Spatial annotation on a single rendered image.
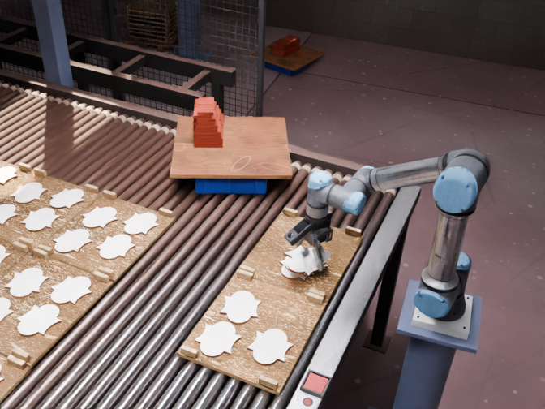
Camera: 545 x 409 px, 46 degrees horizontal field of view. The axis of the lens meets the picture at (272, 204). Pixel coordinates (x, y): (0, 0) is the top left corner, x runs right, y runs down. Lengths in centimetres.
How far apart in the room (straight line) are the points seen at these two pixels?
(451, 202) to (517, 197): 289
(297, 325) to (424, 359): 54
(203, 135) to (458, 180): 131
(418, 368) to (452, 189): 87
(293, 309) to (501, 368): 156
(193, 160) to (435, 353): 123
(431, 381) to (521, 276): 166
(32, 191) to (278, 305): 118
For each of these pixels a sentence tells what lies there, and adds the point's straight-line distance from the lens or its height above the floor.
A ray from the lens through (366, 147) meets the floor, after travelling 495.
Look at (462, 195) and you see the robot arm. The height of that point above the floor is 150.
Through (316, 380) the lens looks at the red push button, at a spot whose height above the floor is 93.
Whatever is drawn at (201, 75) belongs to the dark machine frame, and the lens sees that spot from 354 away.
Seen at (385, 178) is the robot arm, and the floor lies 136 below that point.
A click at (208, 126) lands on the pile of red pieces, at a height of 114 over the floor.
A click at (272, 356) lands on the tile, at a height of 95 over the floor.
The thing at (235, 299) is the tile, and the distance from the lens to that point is 220.
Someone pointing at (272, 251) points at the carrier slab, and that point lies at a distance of 240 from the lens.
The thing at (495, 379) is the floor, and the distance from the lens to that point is 342.
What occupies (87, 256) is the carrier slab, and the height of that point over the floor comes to 94.
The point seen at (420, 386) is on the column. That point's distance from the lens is 254.
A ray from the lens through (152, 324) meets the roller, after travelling 217.
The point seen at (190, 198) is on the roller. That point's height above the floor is 92.
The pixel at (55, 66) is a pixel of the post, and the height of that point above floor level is 105.
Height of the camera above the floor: 249
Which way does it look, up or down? 36 degrees down
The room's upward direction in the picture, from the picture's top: 3 degrees clockwise
